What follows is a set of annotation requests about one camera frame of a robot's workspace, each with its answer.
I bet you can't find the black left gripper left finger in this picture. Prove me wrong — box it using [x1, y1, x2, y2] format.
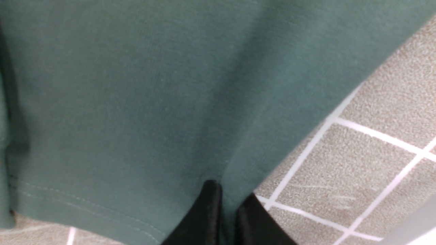
[162, 180, 222, 245]

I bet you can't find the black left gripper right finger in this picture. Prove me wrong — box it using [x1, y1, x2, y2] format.
[236, 193, 296, 245]

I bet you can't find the green long-sleeve top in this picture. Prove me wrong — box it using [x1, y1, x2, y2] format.
[0, 0, 435, 245]

